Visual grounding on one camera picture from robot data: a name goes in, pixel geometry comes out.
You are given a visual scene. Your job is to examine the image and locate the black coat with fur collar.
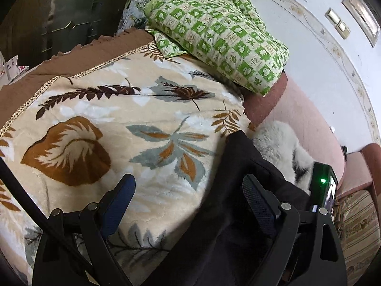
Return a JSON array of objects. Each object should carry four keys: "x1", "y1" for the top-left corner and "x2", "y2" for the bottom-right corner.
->
[{"x1": 145, "y1": 121, "x2": 314, "y2": 285}]

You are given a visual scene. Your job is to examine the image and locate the pink headboard cushion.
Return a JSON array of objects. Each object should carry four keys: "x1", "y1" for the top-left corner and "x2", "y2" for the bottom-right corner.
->
[{"x1": 243, "y1": 73, "x2": 346, "y2": 187}]

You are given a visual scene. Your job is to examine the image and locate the leaf pattern beige blanket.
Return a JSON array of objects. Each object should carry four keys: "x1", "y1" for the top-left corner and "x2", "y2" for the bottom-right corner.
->
[{"x1": 1, "y1": 29, "x2": 250, "y2": 285}]

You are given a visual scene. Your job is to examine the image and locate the white paper bag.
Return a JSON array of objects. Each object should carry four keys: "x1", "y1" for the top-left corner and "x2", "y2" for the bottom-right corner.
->
[{"x1": 0, "y1": 52, "x2": 29, "y2": 88}]

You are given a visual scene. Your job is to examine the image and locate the green checkered pillow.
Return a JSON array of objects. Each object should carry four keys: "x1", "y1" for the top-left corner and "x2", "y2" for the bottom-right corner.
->
[{"x1": 144, "y1": 0, "x2": 289, "y2": 96}]

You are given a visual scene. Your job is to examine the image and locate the dark glass cabinet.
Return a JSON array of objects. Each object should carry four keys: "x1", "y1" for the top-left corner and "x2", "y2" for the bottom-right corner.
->
[{"x1": 1, "y1": 0, "x2": 127, "y2": 68}]

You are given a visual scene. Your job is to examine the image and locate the black cable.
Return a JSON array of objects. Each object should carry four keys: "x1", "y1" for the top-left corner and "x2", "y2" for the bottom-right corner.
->
[{"x1": 0, "y1": 157, "x2": 99, "y2": 286}]

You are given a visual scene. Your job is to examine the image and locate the gold wall switch plate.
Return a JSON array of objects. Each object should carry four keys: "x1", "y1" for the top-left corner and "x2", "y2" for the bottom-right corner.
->
[{"x1": 325, "y1": 8, "x2": 350, "y2": 39}]

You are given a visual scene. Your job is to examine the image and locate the gold framed wall panel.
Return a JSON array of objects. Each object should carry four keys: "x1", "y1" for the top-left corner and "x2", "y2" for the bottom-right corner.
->
[{"x1": 342, "y1": 0, "x2": 380, "y2": 47}]

